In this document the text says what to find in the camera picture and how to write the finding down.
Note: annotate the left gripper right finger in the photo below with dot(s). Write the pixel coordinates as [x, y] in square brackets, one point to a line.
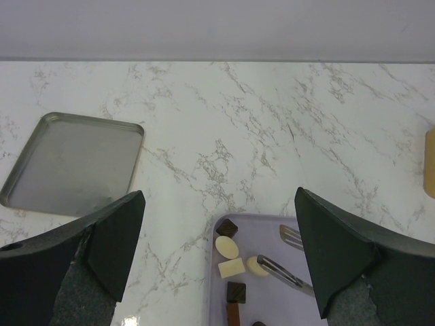
[363, 273]

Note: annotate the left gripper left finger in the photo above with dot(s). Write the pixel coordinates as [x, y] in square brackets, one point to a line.
[74, 274]

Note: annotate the metal tongs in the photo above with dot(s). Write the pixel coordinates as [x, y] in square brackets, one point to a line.
[291, 237]

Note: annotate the gold chocolate box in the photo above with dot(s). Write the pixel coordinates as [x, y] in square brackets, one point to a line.
[429, 164]

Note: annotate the dark square chocolate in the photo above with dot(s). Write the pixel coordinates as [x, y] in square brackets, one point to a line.
[236, 293]

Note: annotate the white block chocolate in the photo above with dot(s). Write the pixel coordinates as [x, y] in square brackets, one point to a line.
[231, 267]

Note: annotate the brown bar chocolate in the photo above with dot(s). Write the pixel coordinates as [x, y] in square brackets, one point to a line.
[233, 314]

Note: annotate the white flat oval chocolate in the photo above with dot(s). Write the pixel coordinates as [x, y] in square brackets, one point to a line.
[227, 247]

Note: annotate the dark diamond chocolate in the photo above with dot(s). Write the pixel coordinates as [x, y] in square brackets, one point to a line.
[227, 228]

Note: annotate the lavender plastic tray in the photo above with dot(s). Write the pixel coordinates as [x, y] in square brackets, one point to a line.
[268, 300]

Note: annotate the silver metal tray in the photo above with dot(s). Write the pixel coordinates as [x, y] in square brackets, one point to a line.
[73, 165]

